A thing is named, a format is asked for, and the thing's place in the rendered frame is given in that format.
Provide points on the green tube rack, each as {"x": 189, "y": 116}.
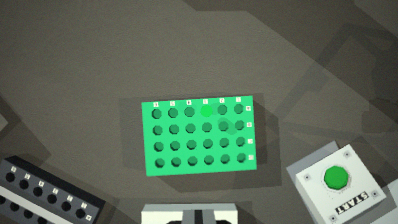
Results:
{"x": 199, "y": 141}

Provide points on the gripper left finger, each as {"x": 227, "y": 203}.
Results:
{"x": 188, "y": 217}

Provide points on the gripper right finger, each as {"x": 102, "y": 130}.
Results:
{"x": 207, "y": 216}

